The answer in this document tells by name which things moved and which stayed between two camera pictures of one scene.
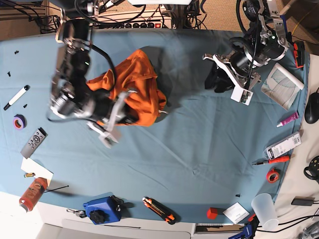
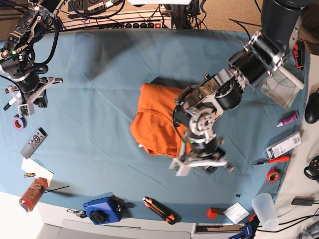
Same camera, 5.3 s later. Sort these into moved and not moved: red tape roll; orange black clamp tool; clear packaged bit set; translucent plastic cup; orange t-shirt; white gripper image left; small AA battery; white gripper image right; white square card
Moved: white gripper image right; white gripper image left; orange t-shirt
Not moved: translucent plastic cup; small AA battery; white square card; orange black clamp tool; red tape roll; clear packaged bit set
